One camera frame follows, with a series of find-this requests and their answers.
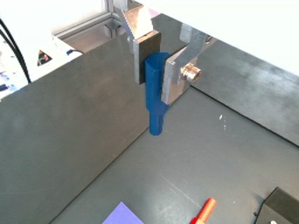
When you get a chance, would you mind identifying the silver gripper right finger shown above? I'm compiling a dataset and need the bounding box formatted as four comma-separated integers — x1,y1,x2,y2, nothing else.
161,24,211,104

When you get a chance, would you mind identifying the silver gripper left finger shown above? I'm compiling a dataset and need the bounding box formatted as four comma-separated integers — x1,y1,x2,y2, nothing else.
120,5,161,84

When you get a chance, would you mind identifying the blue peg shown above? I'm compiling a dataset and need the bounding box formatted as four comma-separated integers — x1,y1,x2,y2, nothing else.
144,52,169,136

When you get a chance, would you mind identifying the purple base board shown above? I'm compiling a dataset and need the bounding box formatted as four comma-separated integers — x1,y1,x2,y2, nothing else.
101,202,144,224

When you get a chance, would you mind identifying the yellow warning sticker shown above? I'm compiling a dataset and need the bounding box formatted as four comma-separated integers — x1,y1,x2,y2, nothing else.
37,51,52,66

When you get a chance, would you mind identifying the aluminium frame profile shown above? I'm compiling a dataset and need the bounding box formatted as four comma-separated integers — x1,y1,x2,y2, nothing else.
51,0,137,54

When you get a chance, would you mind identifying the black cable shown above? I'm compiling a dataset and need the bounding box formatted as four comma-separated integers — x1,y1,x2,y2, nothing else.
0,18,33,85

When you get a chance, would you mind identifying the dark grey bracket block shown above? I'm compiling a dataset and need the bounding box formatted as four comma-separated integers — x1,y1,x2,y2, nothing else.
253,187,299,224

